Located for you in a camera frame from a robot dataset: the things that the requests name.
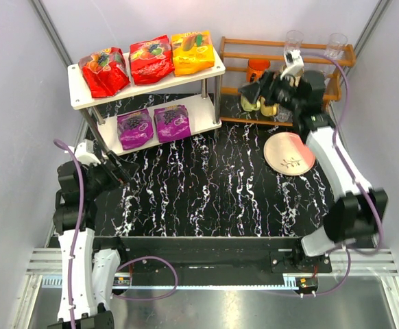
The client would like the clear glass top left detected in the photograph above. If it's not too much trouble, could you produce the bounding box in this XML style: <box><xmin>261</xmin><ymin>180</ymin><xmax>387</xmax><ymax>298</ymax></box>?
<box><xmin>284</xmin><ymin>29</ymin><xmax>304</xmax><ymax>53</ymax></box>

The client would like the clear glass bottom shelf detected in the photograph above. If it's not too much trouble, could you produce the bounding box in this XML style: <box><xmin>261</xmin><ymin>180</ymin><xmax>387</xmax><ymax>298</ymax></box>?
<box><xmin>276</xmin><ymin>108</ymin><xmax>293</xmax><ymax>123</ymax></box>

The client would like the white two-tier shelf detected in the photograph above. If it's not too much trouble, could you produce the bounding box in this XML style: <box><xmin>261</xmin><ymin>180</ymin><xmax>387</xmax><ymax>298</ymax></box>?
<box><xmin>66</xmin><ymin>35</ymin><xmax>226</xmax><ymax>153</ymax></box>

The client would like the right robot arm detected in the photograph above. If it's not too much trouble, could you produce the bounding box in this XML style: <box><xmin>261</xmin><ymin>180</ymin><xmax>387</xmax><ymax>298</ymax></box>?
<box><xmin>238</xmin><ymin>70</ymin><xmax>388</xmax><ymax>257</ymax></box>

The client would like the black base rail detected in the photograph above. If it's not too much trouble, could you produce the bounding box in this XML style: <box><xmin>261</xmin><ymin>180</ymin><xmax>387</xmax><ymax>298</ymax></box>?
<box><xmin>93</xmin><ymin>236</ymin><xmax>332</xmax><ymax>275</ymax></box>

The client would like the wooden cup rack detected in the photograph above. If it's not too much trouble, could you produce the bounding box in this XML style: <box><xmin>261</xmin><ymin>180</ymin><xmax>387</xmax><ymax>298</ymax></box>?
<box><xmin>219</xmin><ymin>36</ymin><xmax>356</xmax><ymax>127</ymax></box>

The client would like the large red candy bag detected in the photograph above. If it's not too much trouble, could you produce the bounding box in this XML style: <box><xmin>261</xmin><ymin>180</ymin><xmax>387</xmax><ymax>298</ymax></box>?
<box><xmin>78</xmin><ymin>47</ymin><xmax>130</xmax><ymax>99</ymax></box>

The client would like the green mug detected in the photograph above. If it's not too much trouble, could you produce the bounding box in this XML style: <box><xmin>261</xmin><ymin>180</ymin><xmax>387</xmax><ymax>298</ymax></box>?
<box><xmin>241</xmin><ymin>95</ymin><xmax>261</xmax><ymax>112</ymax></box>

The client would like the yellow mango candy bag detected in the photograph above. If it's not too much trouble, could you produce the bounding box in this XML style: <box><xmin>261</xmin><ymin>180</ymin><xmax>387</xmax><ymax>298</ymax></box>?
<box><xmin>171</xmin><ymin>31</ymin><xmax>215</xmax><ymax>76</ymax></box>

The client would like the orange mug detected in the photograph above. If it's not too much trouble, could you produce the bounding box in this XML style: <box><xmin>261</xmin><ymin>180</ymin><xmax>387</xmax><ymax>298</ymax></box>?
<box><xmin>246</xmin><ymin>58</ymin><xmax>270</xmax><ymax>83</ymax></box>

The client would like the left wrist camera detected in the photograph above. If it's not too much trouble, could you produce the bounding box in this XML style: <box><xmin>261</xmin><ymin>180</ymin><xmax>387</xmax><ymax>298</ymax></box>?
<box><xmin>69</xmin><ymin>139</ymin><xmax>101</xmax><ymax>167</ymax></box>

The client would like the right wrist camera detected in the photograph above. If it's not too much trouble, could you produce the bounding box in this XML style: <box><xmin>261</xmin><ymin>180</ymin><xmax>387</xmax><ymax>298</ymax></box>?
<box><xmin>280</xmin><ymin>49</ymin><xmax>304</xmax><ymax>79</ymax></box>

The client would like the small red candy bag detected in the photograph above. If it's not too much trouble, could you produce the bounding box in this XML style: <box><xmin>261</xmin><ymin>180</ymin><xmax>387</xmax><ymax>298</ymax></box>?
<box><xmin>129</xmin><ymin>35</ymin><xmax>174</xmax><ymax>85</ymax></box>

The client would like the pink beige plate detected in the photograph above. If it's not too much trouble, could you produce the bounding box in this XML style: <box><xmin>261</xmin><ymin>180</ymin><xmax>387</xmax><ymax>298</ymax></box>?
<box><xmin>263</xmin><ymin>132</ymin><xmax>315</xmax><ymax>176</ymax></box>

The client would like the yellow mug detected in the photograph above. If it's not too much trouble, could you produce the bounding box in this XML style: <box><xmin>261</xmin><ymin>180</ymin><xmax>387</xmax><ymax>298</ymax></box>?
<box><xmin>261</xmin><ymin>98</ymin><xmax>278</xmax><ymax>117</ymax></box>

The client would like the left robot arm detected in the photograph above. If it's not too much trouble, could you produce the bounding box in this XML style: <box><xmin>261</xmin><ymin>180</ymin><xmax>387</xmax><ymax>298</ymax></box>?
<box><xmin>52</xmin><ymin>156</ymin><xmax>138</xmax><ymax>328</ymax></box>

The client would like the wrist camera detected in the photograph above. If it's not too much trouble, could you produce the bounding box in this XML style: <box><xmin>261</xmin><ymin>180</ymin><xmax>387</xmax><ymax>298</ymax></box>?
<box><xmin>69</xmin><ymin>139</ymin><xmax>101</xmax><ymax>167</ymax></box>
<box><xmin>280</xmin><ymin>49</ymin><xmax>304</xmax><ymax>79</ymax></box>

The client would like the purple candy bag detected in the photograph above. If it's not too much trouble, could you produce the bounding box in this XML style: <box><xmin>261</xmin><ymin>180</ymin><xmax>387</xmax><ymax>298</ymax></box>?
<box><xmin>117</xmin><ymin>108</ymin><xmax>154</xmax><ymax>150</ymax></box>
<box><xmin>154</xmin><ymin>104</ymin><xmax>191</xmax><ymax>143</ymax></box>

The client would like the clear glass top right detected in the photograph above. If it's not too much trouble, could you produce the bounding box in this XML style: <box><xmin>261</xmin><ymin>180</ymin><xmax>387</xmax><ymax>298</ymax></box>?
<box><xmin>324</xmin><ymin>33</ymin><xmax>348</xmax><ymax>59</ymax></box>

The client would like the clear glass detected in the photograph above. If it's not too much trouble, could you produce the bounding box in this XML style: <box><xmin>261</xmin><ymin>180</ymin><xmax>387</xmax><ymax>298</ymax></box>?
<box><xmin>284</xmin><ymin>29</ymin><xmax>304</xmax><ymax>53</ymax></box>
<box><xmin>324</xmin><ymin>33</ymin><xmax>348</xmax><ymax>59</ymax></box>

